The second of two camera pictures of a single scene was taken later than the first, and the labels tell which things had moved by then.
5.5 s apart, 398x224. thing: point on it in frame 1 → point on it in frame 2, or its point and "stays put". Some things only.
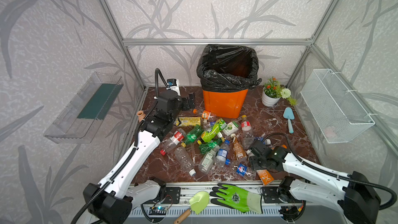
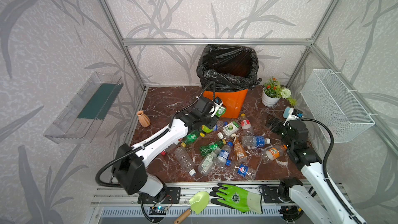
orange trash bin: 224,105 stays put
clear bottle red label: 175,139 stays put
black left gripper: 189,102 → 212,120
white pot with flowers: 272,92 stays put
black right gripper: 256,154 → 278,125
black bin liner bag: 226,68 stays put
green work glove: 230,196 stays put
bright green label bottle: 209,134 → 219,112
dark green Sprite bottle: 193,136 stays put
